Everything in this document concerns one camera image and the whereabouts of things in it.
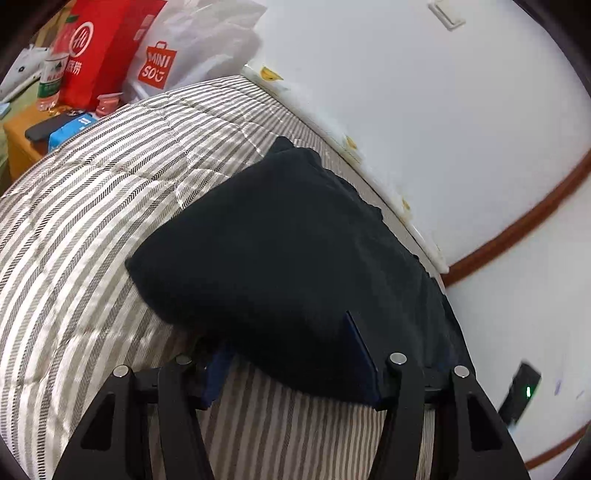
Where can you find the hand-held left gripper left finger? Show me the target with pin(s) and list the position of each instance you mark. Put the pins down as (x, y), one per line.
(216, 374)

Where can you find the brown wooden trim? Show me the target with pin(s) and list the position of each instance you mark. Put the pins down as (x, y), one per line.
(531, 217)

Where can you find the striped bed mattress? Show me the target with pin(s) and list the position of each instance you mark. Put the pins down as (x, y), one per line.
(92, 207)

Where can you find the black printed shirt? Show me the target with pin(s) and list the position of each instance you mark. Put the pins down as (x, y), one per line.
(277, 254)

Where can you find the blue tissue box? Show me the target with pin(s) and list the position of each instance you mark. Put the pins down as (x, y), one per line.
(69, 131)

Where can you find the clear plastic water bottle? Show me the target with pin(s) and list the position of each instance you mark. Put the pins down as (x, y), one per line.
(51, 78)

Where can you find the white plastic shopping bag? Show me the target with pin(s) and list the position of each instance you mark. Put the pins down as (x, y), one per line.
(198, 46)

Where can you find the white floral pillow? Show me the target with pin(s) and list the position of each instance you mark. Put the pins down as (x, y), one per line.
(23, 69)

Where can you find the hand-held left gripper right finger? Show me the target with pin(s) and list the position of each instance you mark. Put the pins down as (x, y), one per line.
(362, 355)

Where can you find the red paper shopping bag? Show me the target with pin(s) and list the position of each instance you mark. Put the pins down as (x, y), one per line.
(106, 46)

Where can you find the wooden nightstand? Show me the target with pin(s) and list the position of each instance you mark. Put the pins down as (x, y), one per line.
(21, 147)

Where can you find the white wall light switch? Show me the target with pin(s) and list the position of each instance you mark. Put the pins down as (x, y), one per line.
(447, 14)

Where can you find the black smartphone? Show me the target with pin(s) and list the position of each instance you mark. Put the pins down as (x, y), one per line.
(46, 128)

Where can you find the black device with green light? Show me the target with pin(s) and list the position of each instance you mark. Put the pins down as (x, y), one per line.
(519, 392)

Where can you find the pink plastic cup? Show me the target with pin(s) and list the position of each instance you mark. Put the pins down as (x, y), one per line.
(108, 104)

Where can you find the green blanket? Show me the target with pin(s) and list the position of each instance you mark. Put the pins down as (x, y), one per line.
(21, 99)

